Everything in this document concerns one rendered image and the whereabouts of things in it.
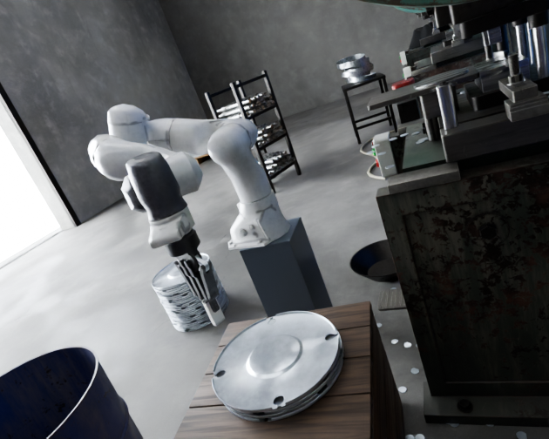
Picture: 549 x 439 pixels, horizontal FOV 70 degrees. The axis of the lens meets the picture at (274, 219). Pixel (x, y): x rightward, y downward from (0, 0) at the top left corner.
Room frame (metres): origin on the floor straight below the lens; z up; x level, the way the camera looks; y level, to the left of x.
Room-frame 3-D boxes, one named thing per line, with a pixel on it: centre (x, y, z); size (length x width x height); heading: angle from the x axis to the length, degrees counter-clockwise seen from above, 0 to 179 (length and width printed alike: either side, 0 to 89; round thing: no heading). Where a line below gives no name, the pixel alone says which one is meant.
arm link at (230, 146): (1.22, 0.04, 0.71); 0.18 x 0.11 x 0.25; 158
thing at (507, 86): (0.74, -0.53, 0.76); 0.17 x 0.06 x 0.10; 154
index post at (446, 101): (0.79, -0.42, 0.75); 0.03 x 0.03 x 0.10; 64
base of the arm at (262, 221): (1.27, 0.07, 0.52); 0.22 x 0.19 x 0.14; 67
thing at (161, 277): (1.74, 0.50, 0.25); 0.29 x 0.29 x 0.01
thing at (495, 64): (0.90, -0.60, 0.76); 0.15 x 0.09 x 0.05; 154
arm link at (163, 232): (0.81, 0.21, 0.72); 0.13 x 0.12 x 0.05; 129
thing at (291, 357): (0.72, 0.11, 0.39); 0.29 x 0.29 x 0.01
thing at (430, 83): (0.97, -0.45, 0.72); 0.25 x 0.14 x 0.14; 64
